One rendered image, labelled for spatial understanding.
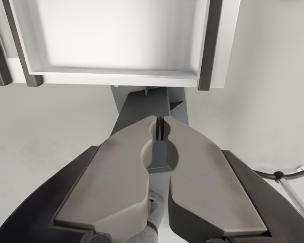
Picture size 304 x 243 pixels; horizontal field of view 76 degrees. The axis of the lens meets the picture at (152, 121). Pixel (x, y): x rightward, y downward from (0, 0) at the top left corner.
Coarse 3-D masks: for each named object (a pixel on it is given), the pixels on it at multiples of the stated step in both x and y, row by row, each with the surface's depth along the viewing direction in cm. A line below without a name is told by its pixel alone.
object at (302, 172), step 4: (300, 168) 149; (256, 172) 142; (260, 172) 142; (276, 172) 140; (280, 172) 140; (300, 172) 143; (264, 176) 140; (268, 176) 140; (272, 176) 139; (276, 176) 138; (280, 176) 137; (284, 176) 137; (288, 176) 139; (292, 176) 139; (296, 176) 140; (300, 176) 141; (276, 180) 139
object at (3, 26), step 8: (0, 0) 28; (0, 8) 29; (0, 16) 29; (0, 24) 30; (8, 24) 30; (0, 32) 30; (8, 32) 30; (8, 40) 31; (8, 48) 32; (8, 56) 32; (16, 56) 32
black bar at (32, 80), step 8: (8, 0) 27; (8, 8) 27; (8, 16) 28; (16, 32) 29; (16, 40) 29; (16, 48) 30; (24, 56) 30; (24, 64) 31; (24, 72) 31; (32, 80) 32; (40, 80) 33
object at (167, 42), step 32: (32, 0) 28; (64, 0) 28; (96, 0) 28; (128, 0) 28; (160, 0) 28; (192, 0) 27; (32, 32) 30; (64, 32) 30; (96, 32) 30; (128, 32) 30; (160, 32) 29; (192, 32) 29; (32, 64) 30; (64, 64) 32; (96, 64) 32; (128, 64) 32; (160, 64) 32; (192, 64) 31
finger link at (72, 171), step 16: (80, 160) 8; (64, 176) 7; (80, 176) 7; (32, 192) 7; (48, 192) 7; (64, 192) 7; (16, 208) 6; (32, 208) 6; (48, 208) 6; (16, 224) 6; (32, 224) 6; (48, 224) 6; (0, 240) 5; (16, 240) 5; (32, 240) 5; (48, 240) 5; (64, 240) 5; (80, 240) 5
